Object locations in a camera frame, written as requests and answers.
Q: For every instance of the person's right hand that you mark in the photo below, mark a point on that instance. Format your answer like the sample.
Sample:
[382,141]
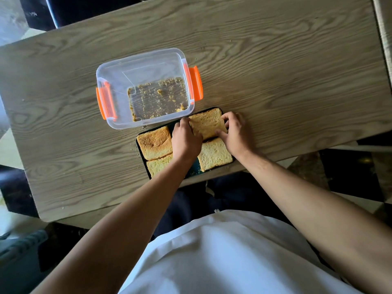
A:
[239,139]

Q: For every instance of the person's left hand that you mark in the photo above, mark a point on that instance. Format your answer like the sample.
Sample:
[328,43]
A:
[185,145]

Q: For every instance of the person's right thumb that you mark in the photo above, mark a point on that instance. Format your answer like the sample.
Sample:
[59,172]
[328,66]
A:
[221,135]

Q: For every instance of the person's left fingers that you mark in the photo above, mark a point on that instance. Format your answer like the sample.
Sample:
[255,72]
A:
[182,124]

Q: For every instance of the toasted bread slice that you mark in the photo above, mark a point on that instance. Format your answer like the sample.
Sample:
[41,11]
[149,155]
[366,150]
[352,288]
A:
[159,165]
[154,143]
[206,122]
[214,154]

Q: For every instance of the person's right forearm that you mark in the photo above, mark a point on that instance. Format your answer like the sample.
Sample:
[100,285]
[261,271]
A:
[309,205]

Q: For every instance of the person's left forearm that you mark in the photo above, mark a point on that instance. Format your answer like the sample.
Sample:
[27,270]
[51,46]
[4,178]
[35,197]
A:
[122,229]

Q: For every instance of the bread crumbs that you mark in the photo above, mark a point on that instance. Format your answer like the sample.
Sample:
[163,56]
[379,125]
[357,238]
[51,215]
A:
[156,99]

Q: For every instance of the dark rectangular tray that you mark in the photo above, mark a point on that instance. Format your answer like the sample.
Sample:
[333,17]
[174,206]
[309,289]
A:
[195,169]

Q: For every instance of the clear plastic container orange latches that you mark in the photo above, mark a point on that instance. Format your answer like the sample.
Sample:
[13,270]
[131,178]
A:
[144,73]

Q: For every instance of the dark trousers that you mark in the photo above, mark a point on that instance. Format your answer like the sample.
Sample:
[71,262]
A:
[190,205]

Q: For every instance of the white shirt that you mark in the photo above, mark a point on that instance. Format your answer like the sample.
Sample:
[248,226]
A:
[220,257]

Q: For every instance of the black chair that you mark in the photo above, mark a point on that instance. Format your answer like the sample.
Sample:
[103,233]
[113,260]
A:
[92,9]

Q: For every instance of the grey plastic crate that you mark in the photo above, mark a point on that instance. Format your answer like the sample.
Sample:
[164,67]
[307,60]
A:
[18,263]

